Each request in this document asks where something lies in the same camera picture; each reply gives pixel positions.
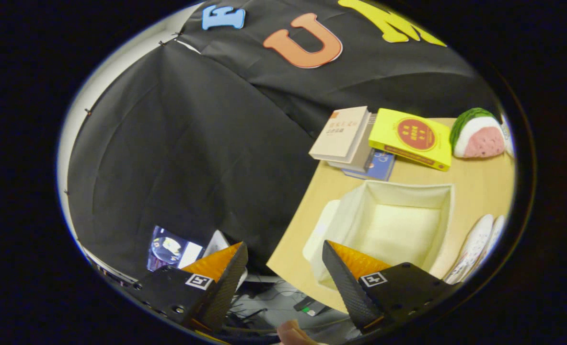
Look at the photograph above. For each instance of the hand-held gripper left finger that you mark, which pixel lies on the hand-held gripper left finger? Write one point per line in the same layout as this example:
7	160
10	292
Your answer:
225	287

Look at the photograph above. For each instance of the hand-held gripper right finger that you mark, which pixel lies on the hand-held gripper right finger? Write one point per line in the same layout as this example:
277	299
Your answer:
348	287

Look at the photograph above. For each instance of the cream fabric storage box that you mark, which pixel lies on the cream fabric storage box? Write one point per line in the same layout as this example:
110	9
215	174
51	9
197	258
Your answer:
398	230

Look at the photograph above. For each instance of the white canvas shoe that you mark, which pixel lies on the white canvas shoe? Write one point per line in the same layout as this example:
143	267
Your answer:
498	230
472	244

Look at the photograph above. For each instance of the small black box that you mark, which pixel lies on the small black box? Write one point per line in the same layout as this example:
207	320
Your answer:
312	305

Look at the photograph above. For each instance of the lit monitor screen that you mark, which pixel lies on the lit monitor screen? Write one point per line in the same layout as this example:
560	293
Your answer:
173	249

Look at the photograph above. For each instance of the blue book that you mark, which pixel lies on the blue book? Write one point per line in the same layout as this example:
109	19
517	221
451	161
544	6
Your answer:
379	165

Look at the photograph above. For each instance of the beige book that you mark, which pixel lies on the beige book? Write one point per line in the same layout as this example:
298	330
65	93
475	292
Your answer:
338	134

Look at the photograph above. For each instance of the yellow book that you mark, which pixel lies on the yellow book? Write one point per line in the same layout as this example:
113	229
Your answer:
412	136

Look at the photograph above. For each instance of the watermelon slice plush toy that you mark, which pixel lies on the watermelon slice plush toy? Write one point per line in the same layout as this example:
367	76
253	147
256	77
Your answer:
480	141

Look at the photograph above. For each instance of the white plush toy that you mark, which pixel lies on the white plush toy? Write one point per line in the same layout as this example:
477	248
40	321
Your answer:
507	136

